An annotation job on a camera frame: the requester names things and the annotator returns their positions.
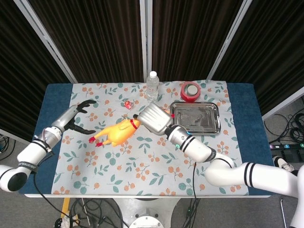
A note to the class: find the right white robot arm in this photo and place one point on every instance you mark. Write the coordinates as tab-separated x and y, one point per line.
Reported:
197	147

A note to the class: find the black power strip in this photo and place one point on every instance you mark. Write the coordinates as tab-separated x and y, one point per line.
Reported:
285	146

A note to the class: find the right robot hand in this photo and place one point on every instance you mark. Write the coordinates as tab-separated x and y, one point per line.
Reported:
154	118

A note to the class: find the clear plastic water bottle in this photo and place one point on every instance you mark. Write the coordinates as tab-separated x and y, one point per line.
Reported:
152	88

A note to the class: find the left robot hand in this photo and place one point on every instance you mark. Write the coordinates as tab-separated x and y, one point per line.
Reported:
63	118

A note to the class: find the metal tray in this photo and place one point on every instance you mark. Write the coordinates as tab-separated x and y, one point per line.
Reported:
202	118

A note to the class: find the red tape roll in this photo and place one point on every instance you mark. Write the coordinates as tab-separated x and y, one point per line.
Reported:
190	97

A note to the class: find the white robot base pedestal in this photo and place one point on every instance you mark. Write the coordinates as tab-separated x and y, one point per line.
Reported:
147	211

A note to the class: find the dark fabric partition panel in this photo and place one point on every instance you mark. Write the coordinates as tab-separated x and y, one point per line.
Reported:
185	38
273	47
95	40
16	66

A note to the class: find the orange rubber chicken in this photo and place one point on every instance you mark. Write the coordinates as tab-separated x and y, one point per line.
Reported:
118	133

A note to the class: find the blue table cover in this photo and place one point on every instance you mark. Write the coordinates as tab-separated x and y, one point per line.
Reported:
249	118

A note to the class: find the white and black shoe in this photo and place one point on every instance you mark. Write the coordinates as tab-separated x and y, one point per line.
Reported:
283	162

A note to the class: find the floral tablecloth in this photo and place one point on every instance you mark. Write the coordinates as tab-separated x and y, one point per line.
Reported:
142	166

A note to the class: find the white partition frame post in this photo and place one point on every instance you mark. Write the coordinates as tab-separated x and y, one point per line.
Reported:
47	40
228	40
145	40
282	102

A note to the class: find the small red candy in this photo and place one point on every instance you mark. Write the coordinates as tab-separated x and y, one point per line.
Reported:
129	105

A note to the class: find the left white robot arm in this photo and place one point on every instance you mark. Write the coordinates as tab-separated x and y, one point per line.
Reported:
31	154

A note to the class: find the yellow stick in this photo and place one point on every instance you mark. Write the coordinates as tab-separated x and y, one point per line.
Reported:
65	206

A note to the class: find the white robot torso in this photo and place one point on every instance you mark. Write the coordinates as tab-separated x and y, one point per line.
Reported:
298	216

